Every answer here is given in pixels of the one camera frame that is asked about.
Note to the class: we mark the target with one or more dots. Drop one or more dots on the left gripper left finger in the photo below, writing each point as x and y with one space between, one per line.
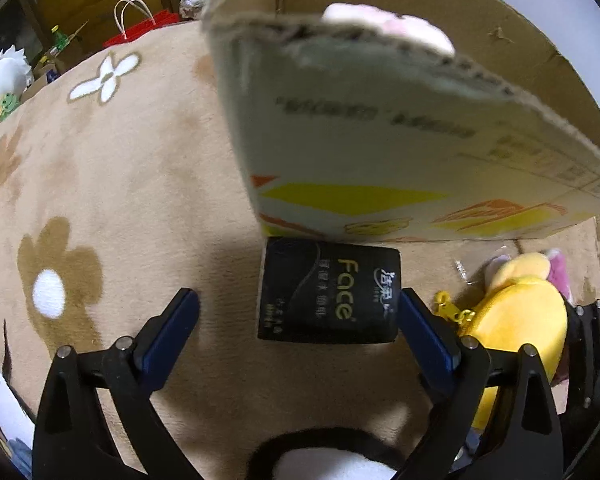
72 439

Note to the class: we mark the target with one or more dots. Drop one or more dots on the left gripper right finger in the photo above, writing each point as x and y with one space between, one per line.
522 439

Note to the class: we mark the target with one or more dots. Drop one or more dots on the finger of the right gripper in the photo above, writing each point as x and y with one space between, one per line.
581 419

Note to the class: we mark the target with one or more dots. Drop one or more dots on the yellow plush toy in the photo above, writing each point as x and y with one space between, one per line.
524 311

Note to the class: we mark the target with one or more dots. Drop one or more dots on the black tissue pack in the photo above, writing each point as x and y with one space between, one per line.
315 292

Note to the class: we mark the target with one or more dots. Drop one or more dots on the cardboard storage box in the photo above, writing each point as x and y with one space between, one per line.
345 133

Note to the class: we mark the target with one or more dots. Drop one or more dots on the green frog toy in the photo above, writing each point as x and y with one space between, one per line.
9 103

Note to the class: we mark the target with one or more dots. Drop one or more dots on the white spiky plush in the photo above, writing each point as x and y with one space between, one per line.
15 72

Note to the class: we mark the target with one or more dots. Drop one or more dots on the red paper bag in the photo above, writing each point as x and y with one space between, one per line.
150 21

